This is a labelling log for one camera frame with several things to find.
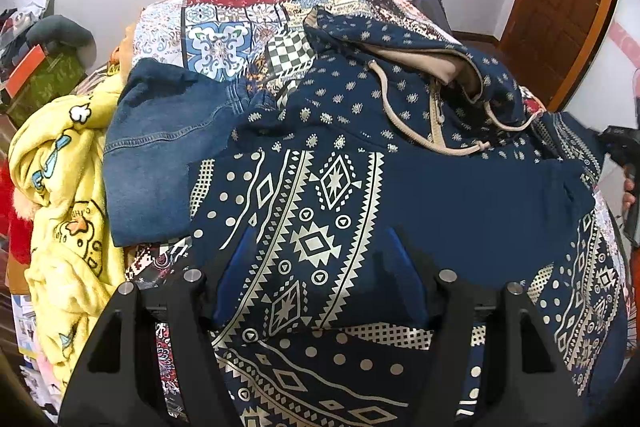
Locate wooden door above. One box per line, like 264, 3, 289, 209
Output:
500, 0, 626, 112

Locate patchwork printed bedspread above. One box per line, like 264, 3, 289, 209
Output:
122, 0, 640, 427

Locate person's right hand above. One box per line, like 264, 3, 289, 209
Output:
621, 176, 640, 214

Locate yellow cartoon blanket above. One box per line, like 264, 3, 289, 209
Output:
9, 72, 132, 403

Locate green box with orange lid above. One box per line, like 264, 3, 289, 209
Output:
5, 44, 88, 128

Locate grey neck pillow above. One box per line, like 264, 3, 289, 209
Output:
25, 14, 96, 58

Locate navy patterned hoodie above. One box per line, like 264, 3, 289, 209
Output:
187, 7, 631, 427

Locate wooden bed frame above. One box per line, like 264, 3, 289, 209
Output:
450, 31, 501, 52

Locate blue denim jeans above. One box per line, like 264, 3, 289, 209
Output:
104, 58, 281, 248

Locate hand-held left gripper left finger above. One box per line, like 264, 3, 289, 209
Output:
57, 224, 261, 427

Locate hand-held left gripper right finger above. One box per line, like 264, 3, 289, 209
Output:
386, 226, 586, 427

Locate dark blue pillow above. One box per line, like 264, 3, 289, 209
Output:
410, 0, 453, 32

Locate red fluffy cloth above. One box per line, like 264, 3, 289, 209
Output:
0, 157, 33, 265

